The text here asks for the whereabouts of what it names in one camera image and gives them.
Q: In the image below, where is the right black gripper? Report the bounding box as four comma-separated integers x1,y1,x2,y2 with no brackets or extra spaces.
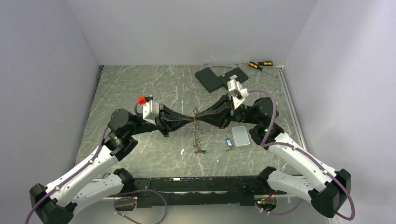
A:
194,93,260,130

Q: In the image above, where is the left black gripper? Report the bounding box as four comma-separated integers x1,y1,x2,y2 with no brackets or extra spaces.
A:
127,104,194,137

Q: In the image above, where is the blue tagged key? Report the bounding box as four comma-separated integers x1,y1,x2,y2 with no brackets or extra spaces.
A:
225,138,234,152

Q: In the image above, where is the metal keyring with keys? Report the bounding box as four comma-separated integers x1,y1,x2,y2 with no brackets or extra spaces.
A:
190,107,207,154

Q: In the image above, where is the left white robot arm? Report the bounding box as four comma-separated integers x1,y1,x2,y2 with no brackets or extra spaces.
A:
25,101,194,224

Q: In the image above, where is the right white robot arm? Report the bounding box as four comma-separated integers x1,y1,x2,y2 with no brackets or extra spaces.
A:
194,95,355,221

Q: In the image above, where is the grey rectangular tin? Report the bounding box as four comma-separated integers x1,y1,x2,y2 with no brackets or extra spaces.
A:
232,126,250,147

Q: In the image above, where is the large black box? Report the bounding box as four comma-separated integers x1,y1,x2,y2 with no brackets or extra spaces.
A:
195,68,223,93

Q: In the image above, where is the small black box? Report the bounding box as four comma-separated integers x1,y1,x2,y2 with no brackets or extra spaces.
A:
218,67,248,90

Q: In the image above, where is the orange black screwdriver front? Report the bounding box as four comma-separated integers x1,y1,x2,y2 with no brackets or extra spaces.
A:
247,61,277,77

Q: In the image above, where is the orange black screwdriver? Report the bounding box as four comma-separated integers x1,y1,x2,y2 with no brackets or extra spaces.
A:
244,61,274,67
247,61,277,77

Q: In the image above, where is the orange black screwdriver back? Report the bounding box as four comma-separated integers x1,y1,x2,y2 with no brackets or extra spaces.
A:
244,61,274,67

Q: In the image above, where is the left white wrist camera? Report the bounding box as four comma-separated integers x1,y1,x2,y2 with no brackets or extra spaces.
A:
138,96,160,125

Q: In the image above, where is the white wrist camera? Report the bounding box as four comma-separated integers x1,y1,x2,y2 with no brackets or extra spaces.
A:
138,96,160,125
227,79,249,110

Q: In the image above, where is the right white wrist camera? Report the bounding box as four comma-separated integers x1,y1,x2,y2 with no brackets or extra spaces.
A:
227,79,249,110

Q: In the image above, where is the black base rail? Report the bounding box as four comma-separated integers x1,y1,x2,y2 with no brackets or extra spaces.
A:
121,175,275,208

